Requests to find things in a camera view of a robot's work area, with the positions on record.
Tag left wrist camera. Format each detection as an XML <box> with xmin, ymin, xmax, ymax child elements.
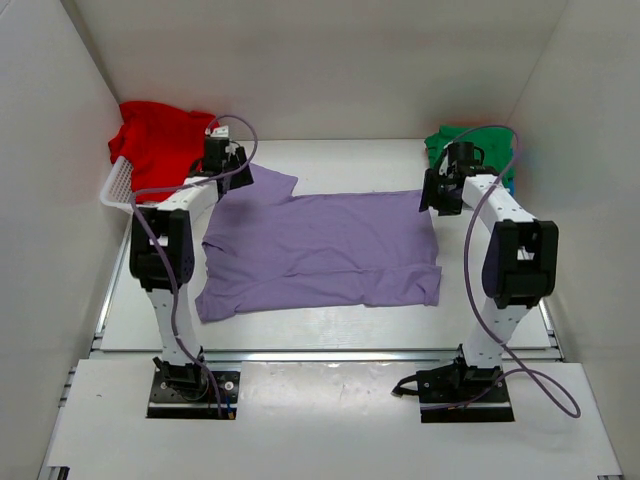
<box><xmin>205</xmin><ymin>126</ymin><xmax>230</xmax><ymax>140</ymax></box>

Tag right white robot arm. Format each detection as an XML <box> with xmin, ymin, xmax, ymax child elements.
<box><xmin>419</xmin><ymin>141</ymin><xmax>559</xmax><ymax>385</ymax></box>

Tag red t shirt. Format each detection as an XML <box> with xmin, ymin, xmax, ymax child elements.
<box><xmin>108</xmin><ymin>101</ymin><xmax>215</xmax><ymax>191</ymax></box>

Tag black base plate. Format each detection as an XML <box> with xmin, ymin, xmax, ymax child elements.
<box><xmin>146</xmin><ymin>363</ymin><xmax>241</xmax><ymax>421</ymax></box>
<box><xmin>391</xmin><ymin>353</ymin><xmax>515</xmax><ymax>424</ymax></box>

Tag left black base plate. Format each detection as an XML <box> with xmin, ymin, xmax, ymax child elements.
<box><xmin>146</xmin><ymin>363</ymin><xmax>241</xmax><ymax>421</ymax></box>

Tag white plastic basket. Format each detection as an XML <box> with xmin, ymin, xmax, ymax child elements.
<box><xmin>99</xmin><ymin>156</ymin><xmax>133</xmax><ymax>216</ymax></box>

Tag purple t shirt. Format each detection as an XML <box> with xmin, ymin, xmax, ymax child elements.
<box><xmin>195</xmin><ymin>166</ymin><xmax>442</xmax><ymax>323</ymax></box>

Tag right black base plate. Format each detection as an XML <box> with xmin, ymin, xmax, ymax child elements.
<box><xmin>391</xmin><ymin>353</ymin><xmax>515</xmax><ymax>424</ymax></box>

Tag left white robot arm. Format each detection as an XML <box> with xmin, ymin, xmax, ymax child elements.
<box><xmin>129</xmin><ymin>127</ymin><xmax>253</xmax><ymax>403</ymax></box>

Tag green folded t shirt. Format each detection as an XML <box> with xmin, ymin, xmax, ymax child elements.
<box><xmin>424</xmin><ymin>124</ymin><xmax>517</xmax><ymax>187</ymax></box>

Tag blue folded t shirt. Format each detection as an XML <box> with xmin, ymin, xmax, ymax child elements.
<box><xmin>503</xmin><ymin>147</ymin><xmax>515</xmax><ymax>195</ymax></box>

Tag aluminium rail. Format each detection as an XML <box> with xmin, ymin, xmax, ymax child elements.
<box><xmin>89</xmin><ymin>343</ymin><xmax>562</xmax><ymax>363</ymax></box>

